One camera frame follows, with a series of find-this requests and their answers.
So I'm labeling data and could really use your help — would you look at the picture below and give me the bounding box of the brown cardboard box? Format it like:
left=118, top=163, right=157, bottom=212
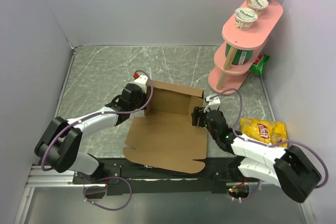
left=123, top=81, right=208, bottom=174

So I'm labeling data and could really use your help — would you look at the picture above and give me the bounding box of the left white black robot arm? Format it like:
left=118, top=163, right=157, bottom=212
left=34, top=82, right=148, bottom=183

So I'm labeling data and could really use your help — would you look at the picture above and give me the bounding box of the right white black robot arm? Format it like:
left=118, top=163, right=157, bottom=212
left=191, top=106, right=322, bottom=203

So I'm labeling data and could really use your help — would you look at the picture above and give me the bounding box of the pink tiered wooden shelf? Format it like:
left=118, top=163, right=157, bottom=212
left=208, top=1, right=283, bottom=93

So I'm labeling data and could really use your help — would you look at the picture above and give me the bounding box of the yellow chip bag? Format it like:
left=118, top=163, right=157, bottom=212
left=240, top=118, right=288, bottom=145

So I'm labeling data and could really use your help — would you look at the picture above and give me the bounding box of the green can on shelf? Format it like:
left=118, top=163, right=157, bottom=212
left=225, top=44, right=253, bottom=65

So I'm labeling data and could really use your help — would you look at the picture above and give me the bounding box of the green chip bag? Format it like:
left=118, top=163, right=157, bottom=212
left=249, top=53, right=269, bottom=75

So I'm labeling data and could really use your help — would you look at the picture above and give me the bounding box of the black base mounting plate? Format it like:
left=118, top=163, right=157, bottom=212
left=72, top=156, right=244, bottom=194

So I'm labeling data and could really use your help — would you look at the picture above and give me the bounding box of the front Chobani yogurt cup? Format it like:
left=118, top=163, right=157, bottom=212
left=234, top=7, right=258, bottom=31

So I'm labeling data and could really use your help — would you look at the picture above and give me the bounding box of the chobani yogurt cup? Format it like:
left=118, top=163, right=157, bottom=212
left=246, top=0, right=269, bottom=16
left=234, top=7, right=258, bottom=31

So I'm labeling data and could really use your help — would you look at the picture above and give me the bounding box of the middle Chobani yogurt cup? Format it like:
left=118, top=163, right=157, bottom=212
left=246, top=0, right=269, bottom=16

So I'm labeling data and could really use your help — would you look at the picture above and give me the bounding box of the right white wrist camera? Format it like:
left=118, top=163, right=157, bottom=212
left=204, top=95, right=221, bottom=112

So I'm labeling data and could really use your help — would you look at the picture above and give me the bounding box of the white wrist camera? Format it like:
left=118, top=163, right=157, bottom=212
left=132, top=72, right=148, bottom=93
left=204, top=95, right=221, bottom=112

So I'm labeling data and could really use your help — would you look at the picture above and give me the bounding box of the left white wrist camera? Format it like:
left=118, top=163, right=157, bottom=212
left=132, top=72, right=148, bottom=93

